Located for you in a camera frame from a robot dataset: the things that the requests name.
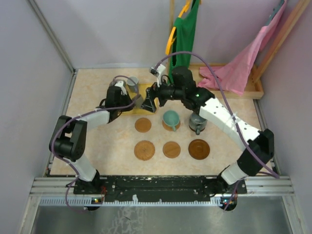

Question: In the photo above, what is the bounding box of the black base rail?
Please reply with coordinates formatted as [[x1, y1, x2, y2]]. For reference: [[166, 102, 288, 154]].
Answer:
[[74, 175, 247, 202]]

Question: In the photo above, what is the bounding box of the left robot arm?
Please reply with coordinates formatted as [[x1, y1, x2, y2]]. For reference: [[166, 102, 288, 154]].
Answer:
[[49, 78, 139, 194]]

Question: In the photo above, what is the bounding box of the yellow hanger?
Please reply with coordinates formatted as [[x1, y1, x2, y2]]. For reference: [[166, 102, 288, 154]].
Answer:
[[165, 0, 192, 55]]

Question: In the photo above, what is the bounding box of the dark speckled grey mug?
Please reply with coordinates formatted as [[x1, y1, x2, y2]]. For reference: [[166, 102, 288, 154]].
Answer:
[[188, 113, 208, 135]]

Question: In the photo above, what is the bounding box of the pink shirt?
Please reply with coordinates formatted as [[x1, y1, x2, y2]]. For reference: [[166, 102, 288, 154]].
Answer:
[[212, 0, 287, 95]]

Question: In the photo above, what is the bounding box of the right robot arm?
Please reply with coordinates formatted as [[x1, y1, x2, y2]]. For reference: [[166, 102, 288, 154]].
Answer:
[[141, 64, 274, 193]]

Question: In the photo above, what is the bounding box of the wooden rack base tray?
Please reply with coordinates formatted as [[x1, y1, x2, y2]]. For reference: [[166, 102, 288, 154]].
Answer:
[[189, 63, 264, 100]]

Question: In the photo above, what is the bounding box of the yellow tray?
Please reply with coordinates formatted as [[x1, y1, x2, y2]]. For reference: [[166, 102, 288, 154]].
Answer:
[[121, 83, 154, 116]]

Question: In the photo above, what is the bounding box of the small orange wooden coaster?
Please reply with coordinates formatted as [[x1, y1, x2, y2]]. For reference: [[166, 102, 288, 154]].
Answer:
[[163, 141, 181, 158]]

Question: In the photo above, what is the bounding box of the large brown wooden coaster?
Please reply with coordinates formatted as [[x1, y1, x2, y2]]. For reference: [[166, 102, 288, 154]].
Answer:
[[188, 139, 210, 160]]

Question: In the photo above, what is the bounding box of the light wooden coaster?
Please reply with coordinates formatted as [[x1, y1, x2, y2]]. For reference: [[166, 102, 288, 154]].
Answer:
[[135, 117, 152, 133]]

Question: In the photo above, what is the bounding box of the small olive mug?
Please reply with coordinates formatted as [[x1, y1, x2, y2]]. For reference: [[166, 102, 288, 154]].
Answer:
[[135, 95, 144, 109]]

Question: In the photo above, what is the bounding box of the grey-white mug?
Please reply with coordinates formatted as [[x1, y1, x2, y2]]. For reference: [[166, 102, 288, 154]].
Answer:
[[126, 76, 138, 93]]

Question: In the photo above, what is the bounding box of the green shirt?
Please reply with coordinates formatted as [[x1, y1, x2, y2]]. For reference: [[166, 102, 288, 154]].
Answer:
[[168, 0, 200, 83]]

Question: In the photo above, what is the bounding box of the teal mug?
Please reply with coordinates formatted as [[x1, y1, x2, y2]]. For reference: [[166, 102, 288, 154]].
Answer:
[[162, 110, 180, 125]]

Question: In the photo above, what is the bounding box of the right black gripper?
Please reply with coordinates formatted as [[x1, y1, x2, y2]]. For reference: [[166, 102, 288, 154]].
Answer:
[[139, 74, 184, 113]]

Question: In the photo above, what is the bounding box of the grey hanger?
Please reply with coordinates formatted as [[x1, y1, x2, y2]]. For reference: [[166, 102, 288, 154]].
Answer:
[[265, 0, 285, 26]]

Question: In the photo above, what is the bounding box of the large woven rattan coaster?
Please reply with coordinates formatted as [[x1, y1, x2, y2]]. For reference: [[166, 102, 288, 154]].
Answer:
[[134, 140, 155, 161]]

